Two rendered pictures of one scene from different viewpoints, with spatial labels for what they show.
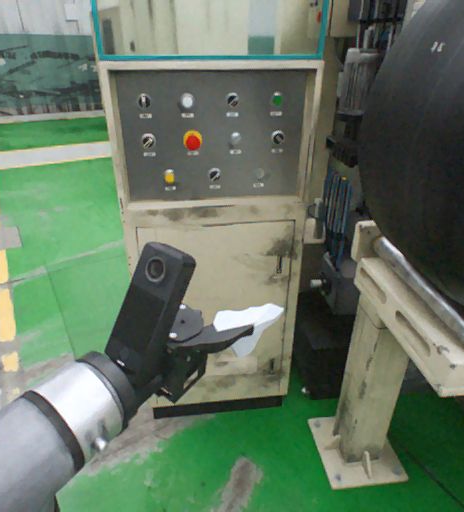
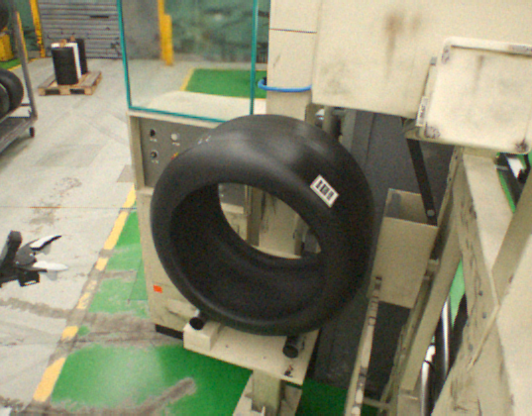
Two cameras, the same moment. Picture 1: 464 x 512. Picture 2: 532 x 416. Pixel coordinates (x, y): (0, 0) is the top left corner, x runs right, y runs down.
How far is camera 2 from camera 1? 106 cm
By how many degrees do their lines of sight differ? 21
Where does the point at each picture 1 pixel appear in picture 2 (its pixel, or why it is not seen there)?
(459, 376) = (188, 339)
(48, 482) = not seen: outside the picture
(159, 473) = (138, 363)
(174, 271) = (10, 242)
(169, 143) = (165, 157)
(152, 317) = (5, 254)
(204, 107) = (185, 141)
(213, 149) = not seen: hidden behind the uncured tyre
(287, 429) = (233, 374)
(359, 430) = (257, 387)
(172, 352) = (14, 267)
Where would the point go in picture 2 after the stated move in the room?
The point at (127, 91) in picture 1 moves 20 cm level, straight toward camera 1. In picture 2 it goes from (144, 125) to (120, 141)
